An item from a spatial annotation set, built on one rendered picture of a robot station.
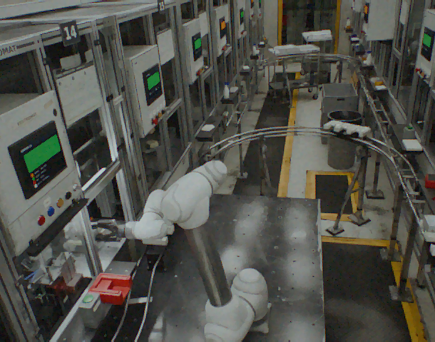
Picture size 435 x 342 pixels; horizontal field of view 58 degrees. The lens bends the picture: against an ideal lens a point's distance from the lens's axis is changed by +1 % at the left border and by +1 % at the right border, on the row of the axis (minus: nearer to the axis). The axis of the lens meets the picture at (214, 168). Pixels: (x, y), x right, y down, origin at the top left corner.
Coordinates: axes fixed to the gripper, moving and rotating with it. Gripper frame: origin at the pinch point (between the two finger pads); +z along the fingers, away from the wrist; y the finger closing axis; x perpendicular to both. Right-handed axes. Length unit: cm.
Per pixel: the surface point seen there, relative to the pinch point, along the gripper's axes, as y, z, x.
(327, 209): -113, -117, -190
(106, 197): 6.2, 3.2, -24.7
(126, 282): -9.5, -29.5, 27.4
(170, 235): -20.8, -30.7, -23.6
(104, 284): -8.1, -20.1, 30.5
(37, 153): 63, -24, 42
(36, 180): 55, -23, 46
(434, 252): -34, -168, -23
